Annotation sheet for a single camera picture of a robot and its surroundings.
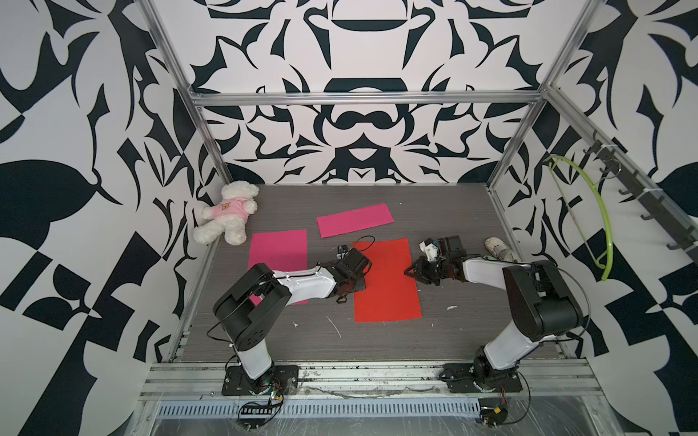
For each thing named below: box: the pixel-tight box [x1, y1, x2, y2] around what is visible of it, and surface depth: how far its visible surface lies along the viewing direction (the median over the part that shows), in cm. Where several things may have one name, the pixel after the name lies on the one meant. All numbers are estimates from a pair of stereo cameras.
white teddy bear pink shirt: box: [192, 180, 260, 246], surface depth 103 cm
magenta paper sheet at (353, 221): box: [316, 203, 395, 239], surface depth 110 cm
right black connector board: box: [478, 397, 509, 428], surface depth 73 cm
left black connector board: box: [239, 405, 274, 429], surface depth 73 cm
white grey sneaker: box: [484, 236, 515, 261], surface depth 99 cm
